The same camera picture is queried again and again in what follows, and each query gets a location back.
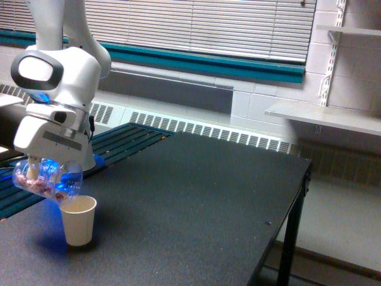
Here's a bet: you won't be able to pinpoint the white upper wall shelf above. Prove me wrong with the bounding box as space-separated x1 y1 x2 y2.
316 25 381 38

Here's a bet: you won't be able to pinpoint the white lower wall shelf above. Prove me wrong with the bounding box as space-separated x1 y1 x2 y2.
265 101 380 136

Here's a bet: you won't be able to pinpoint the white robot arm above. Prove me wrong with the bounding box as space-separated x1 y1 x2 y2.
11 1 111 180

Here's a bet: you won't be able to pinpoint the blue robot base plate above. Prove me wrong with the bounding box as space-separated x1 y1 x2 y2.
82 154 105 179

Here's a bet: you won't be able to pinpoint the clear plastic cup with candy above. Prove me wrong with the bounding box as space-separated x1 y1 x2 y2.
12 158 83 204

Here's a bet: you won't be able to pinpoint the black table leg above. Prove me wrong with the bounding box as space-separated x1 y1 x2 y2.
276 164 312 285

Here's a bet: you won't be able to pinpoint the white window blinds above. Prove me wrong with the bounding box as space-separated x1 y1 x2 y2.
1 1 317 64

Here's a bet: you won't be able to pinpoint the white radiator vent cover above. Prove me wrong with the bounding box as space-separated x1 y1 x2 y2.
0 83 298 154

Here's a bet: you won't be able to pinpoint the white wall shelf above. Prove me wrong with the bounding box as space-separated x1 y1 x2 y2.
265 101 380 136
316 25 381 38

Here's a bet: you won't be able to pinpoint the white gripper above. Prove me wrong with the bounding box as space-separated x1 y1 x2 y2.
14 103 93 185

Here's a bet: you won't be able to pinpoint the white paper cup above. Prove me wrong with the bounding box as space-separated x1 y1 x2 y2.
60 195 97 247

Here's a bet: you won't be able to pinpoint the white slotted shelf rail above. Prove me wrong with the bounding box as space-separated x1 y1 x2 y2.
317 0 346 107

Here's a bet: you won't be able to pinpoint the teal window sill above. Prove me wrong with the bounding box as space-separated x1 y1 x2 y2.
1 30 304 90

